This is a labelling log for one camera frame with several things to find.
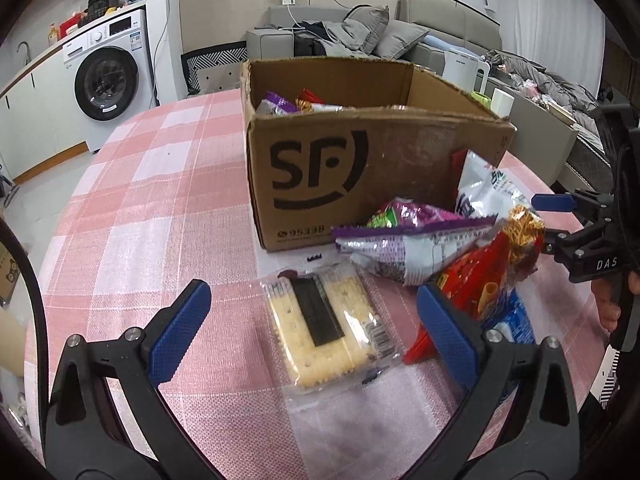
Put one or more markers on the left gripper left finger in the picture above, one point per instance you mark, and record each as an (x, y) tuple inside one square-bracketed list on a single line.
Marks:
[(106, 418)]

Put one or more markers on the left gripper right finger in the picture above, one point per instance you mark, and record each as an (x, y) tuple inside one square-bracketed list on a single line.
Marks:
[(518, 419)]

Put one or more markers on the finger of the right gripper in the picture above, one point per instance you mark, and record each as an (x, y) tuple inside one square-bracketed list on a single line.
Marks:
[(554, 202), (568, 248)]

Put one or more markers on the white purple snack bag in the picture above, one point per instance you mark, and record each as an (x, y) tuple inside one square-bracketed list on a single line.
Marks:
[(486, 191)]

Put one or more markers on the blue snack packet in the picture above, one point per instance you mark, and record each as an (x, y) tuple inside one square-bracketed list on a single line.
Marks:
[(508, 315)]

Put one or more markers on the red snack bag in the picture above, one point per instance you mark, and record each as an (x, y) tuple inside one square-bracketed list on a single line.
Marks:
[(475, 280)]

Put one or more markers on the purple silver snack bag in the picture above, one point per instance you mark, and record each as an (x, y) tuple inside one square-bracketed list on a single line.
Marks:
[(409, 242)]

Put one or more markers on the cracker packet with seaweed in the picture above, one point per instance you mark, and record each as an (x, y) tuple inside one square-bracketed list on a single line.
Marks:
[(327, 328)]

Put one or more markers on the orange noodle snack bag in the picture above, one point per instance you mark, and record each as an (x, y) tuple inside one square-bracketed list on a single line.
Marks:
[(525, 230)]

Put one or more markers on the grey blanket pile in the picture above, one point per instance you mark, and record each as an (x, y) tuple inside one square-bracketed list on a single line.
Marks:
[(534, 82)]

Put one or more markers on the green small pot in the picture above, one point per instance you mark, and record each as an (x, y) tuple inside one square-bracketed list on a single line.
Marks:
[(480, 97)]

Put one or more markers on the white electric kettle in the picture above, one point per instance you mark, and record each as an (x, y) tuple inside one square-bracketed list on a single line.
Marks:
[(461, 70)]

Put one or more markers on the cardboard box on floor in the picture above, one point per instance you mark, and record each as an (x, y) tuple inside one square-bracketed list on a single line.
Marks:
[(9, 275)]

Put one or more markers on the grey sofa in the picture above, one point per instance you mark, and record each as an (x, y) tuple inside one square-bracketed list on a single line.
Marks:
[(452, 26)]

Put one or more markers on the grey cushion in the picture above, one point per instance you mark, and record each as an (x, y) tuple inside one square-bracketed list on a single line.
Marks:
[(399, 38)]

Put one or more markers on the pink plaid tablecloth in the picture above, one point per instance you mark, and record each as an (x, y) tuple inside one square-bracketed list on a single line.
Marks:
[(167, 201)]

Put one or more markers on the SF cardboard box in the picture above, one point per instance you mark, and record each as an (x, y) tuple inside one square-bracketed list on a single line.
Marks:
[(329, 140)]

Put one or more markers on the white kitchen cabinet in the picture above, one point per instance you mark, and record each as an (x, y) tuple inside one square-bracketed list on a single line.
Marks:
[(40, 118)]

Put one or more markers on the dark clothes pile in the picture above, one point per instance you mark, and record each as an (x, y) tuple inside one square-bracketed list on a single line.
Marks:
[(312, 39)]

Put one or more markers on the white washing machine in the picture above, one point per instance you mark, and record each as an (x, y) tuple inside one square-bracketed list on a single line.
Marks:
[(111, 76)]

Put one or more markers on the kitchen faucet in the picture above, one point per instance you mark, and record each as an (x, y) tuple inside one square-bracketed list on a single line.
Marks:
[(27, 54)]

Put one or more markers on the black patterned chair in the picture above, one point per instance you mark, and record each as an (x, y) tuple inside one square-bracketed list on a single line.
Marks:
[(215, 68)]

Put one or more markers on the black basket on washer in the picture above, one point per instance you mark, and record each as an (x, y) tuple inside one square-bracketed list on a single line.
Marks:
[(97, 8)]

